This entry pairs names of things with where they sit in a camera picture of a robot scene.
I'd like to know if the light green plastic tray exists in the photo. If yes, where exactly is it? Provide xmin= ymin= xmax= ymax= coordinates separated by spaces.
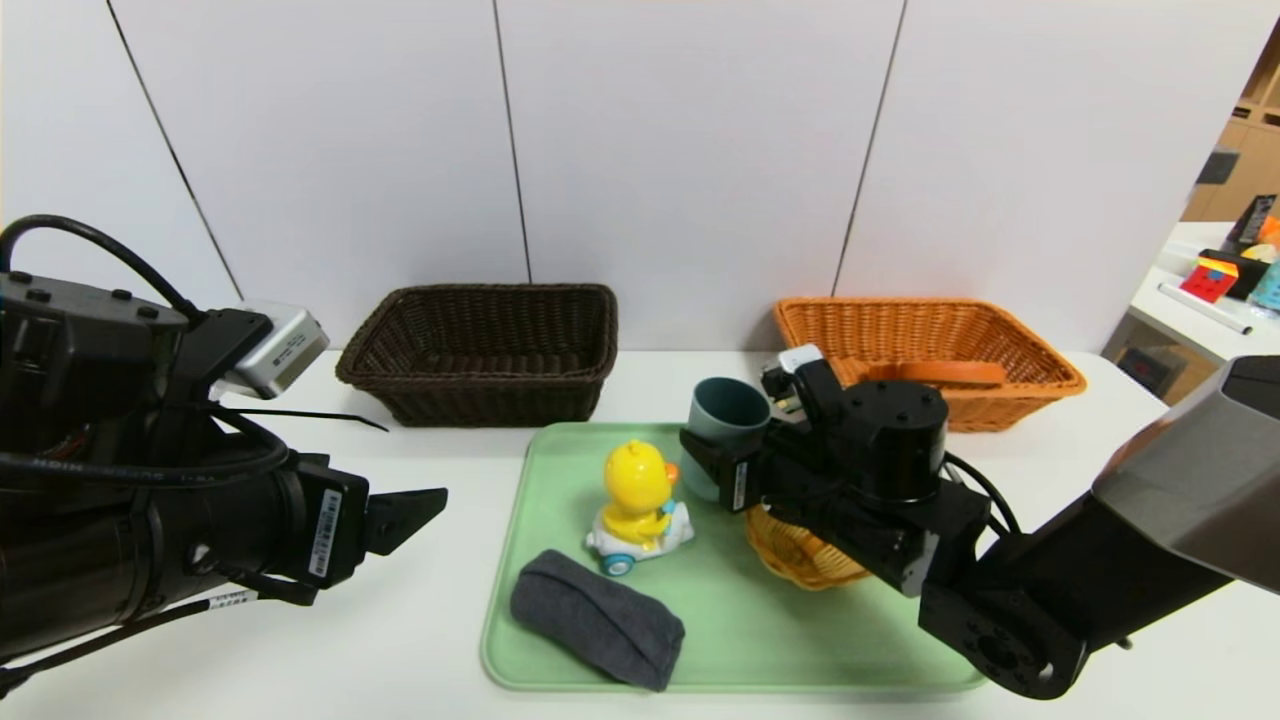
xmin=480 ymin=421 xmax=991 ymax=693

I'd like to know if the yellow duck toy car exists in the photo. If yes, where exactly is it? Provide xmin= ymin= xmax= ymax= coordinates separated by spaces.
xmin=585 ymin=439 xmax=694 ymax=577

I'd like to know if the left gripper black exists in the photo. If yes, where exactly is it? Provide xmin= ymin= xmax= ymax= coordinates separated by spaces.
xmin=201 ymin=452 xmax=449 ymax=590

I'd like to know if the toy bread slice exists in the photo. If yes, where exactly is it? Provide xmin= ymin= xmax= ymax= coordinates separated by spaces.
xmin=865 ymin=360 xmax=1008 ymax=390

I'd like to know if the black zip tie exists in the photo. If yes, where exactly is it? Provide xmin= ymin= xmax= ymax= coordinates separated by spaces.
xmin=215 ymin=403 xmax=389 ymax=433

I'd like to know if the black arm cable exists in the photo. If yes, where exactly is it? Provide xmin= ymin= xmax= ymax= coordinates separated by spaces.
xmin=0 ymin=215 xmax=206 ymax=323
xmin=945 ymin=452 xmax=1023 ymax=536

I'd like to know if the red puzzle cube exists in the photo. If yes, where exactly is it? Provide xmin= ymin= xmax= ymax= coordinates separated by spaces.
xmin=1180 ymin=257 xmax=1239 ymax=304

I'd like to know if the white side table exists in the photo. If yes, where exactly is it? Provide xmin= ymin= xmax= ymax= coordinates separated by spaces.
xmin=1130 ymin=222 xmax=1280 ymax=366

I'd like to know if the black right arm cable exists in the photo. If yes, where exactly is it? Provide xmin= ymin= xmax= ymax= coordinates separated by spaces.
xmin=945 ymin=452 xmax=1023 ymax=536

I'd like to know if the blue-grey plastic cup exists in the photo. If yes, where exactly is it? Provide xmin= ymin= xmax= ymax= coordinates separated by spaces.
xmin=686 ymin=377 xmax=772 ymax=501

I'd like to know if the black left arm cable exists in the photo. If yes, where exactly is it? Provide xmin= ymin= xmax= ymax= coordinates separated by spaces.
xmin=0 ymin=215 xmax=206 ymax=323

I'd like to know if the white marker pen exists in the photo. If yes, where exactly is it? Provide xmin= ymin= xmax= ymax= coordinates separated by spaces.
xmin=1158 ymin=283 xmax=1253 ymax=336

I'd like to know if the small black box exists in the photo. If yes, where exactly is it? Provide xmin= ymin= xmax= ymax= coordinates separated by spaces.
xmin=1197 ymin=248 xmax=1271 ymax=301

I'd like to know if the black remote control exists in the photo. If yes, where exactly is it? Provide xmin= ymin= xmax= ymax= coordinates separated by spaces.
xmin=1236 ymin=195 xmax=1279 ymax=246

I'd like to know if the dark brown wicker basket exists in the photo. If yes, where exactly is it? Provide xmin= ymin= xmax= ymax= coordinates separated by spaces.
xmin=335 ymin=284 xmax=619 ymax=428

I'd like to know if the wooden shelf unit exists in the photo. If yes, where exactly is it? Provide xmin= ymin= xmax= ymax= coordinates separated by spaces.
xmin=1182 ymin=10 xmax=1280 ymax=223

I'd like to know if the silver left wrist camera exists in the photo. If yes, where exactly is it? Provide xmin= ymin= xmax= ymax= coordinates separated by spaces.
xmin=225 ymin=305 xmax=331 ymax=399

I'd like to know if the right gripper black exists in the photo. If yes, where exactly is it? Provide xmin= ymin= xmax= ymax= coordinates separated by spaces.
xmin=679 ymin=419 xmax=814 ymax=513

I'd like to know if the orange rectangular wicker basket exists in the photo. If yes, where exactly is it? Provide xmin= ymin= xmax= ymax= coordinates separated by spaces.
xmin=773 ymin=297 xmax=1088 ymax=433

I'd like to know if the small round yellow wicker basket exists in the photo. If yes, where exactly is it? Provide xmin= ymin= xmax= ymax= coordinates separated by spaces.
xmin=745 ymin=505 xmax=873 ymax=592

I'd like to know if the dark grey fabric pouch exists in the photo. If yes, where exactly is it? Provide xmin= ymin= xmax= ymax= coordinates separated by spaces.
xmin=509 ymin=549 xmax=686 ymax=692

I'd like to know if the orange ball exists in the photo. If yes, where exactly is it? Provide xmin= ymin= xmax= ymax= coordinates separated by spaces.
xmin=1222 ymin=210 xmax=1280 ymax=249

